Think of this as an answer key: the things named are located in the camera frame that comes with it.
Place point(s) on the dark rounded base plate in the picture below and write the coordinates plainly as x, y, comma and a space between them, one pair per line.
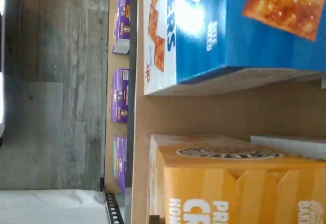
1, 56

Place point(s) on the yellow white pretzel crackers box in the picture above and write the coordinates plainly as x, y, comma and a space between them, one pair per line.
203, 188

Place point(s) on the purple teal Annie's box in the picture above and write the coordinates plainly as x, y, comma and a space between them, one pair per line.
120, 163

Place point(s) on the blue pretzel crackers box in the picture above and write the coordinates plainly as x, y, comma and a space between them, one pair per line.
254, 53

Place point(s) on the white fabric backdrop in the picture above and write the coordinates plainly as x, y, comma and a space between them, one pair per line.
51, 208

